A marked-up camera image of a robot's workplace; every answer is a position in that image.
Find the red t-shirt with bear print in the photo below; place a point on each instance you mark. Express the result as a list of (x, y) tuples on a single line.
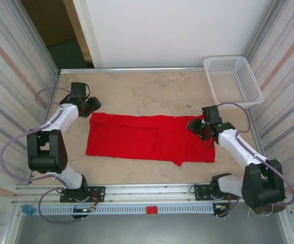
[(126, 137)]

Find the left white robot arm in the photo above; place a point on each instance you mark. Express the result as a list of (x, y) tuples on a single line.
[(63, 117)]

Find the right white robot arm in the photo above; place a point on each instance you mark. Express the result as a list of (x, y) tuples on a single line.
[(241, 147)]

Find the white perforated plastic basket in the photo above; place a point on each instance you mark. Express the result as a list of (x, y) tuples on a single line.
[(233, 84)]

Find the aluminium table edge strip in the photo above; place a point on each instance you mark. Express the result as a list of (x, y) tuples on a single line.
[(142, 69)]

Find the small black electronics board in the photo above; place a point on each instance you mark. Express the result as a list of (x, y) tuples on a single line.
[(81, 210), (219, 208)]

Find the small red block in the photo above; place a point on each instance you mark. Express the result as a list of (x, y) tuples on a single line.
[(152, 210)]

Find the brown cloth pouch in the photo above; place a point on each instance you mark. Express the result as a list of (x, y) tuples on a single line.
[(279, 209)]

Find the blue tape piece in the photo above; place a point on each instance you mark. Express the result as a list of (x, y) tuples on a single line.
[(28, 210)]

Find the tan wooden door frame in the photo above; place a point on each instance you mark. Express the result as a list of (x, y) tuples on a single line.
[(77, 25)]

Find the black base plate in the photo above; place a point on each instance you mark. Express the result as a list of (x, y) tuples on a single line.
[(98, 194), (200, 193)]

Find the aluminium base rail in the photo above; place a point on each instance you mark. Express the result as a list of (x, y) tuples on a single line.
[(149, 190)]

